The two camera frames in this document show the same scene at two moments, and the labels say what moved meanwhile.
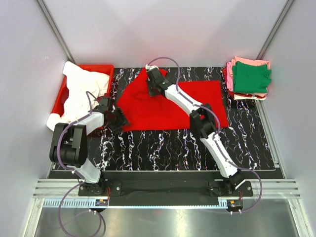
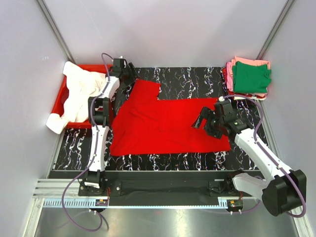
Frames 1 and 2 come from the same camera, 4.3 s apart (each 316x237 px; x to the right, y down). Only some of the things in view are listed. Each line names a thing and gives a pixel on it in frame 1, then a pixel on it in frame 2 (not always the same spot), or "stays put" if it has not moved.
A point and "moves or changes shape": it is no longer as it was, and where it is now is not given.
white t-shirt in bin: x=77 y=104 stays put
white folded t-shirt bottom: x=240 y=97 stays put
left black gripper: x=121 y=122 to x=132 y=77
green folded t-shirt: x=251 y=78 stays put
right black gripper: x=151 y=94 to x=204 y=114
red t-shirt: x=138 y=110 moves or changes shape
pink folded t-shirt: x=229 y=68 stays put
